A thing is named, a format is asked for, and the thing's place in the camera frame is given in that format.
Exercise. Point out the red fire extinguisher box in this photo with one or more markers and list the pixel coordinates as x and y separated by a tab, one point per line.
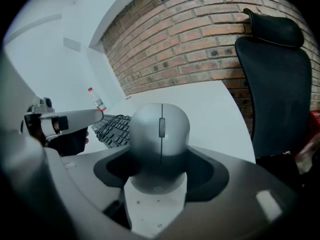
315	121

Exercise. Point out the clear bottle with red cap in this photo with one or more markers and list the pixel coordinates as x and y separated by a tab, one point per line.
98	100

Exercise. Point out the white desk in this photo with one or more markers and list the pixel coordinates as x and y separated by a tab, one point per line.
212	124

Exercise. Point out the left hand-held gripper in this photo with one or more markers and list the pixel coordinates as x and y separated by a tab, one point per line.
35	116

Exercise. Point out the black office chair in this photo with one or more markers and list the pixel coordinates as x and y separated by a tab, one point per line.
277	96

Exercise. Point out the grey computer mouse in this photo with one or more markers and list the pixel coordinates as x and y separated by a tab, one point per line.
160	144

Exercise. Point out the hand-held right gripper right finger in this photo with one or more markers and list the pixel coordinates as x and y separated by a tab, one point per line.
237	196

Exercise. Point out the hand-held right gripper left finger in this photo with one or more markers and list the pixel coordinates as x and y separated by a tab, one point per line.
62	196

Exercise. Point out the black keyboard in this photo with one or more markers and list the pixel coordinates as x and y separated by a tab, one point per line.
115	131

